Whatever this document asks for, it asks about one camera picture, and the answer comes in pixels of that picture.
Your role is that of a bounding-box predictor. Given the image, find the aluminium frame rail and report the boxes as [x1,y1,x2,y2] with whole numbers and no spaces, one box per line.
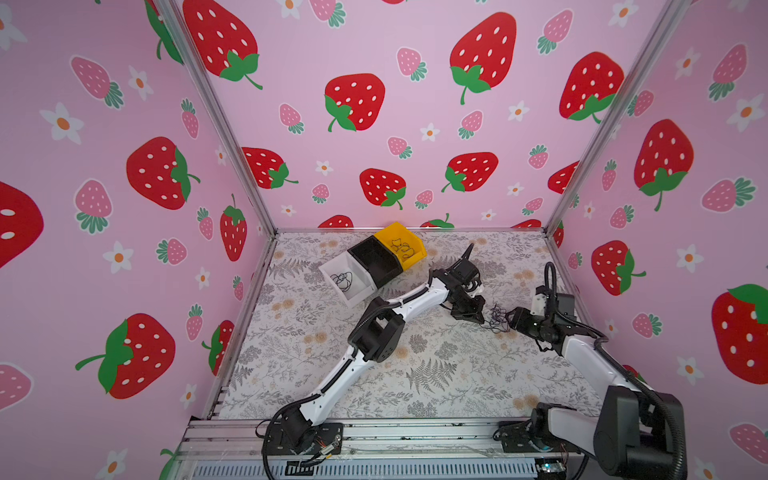
[167,418,605,479]

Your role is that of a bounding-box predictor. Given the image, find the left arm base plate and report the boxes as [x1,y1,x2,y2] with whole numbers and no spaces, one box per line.
[263,421,344,457]

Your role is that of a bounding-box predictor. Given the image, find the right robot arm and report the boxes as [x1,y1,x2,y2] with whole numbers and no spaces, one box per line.
[505,263,688,479]

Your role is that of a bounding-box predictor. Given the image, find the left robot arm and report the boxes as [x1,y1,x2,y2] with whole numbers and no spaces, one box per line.
[264,244,485,451]

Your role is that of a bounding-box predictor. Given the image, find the white plastic bin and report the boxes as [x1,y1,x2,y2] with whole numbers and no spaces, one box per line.
[319,251,377,307]

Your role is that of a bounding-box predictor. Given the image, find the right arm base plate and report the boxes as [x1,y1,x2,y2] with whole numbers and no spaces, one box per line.
[492,420,581,454]

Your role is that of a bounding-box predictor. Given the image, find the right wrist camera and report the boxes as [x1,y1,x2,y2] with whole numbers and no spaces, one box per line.
[531,286,577,319]

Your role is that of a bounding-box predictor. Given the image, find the black plastic bin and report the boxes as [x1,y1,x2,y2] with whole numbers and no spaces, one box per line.
[348,236,404,288]

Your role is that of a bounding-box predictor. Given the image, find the yellow plastic bin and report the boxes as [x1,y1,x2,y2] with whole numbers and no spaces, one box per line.
[374,222,427,271]

